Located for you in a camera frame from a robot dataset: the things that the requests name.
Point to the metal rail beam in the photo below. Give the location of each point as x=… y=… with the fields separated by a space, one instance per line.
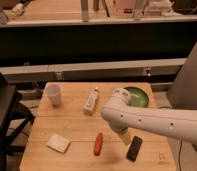
x=97 y=70

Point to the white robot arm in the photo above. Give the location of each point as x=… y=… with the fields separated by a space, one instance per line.
x=174 y=123

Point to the black side stand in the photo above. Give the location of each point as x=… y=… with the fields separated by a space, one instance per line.
x=14 y=116

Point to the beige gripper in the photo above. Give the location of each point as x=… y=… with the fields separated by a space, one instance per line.
x=124 y=135

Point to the white plastic bottle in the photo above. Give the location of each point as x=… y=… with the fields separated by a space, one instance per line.
x=91 y=101

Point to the red pepper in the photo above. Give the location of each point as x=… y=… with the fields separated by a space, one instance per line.
x=98 y=144

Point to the black phone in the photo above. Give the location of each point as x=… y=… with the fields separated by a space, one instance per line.
x=134 y=149

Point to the grey panel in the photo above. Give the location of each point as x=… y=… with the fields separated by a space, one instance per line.
x=183 y=92

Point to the white cup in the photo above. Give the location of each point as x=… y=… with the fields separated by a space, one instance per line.
x=53 y=92

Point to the green ceramic bowl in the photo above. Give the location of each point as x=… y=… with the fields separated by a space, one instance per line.
x=139 y=98

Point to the white folded cloth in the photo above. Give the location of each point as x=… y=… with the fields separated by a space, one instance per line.
x=58 y=143

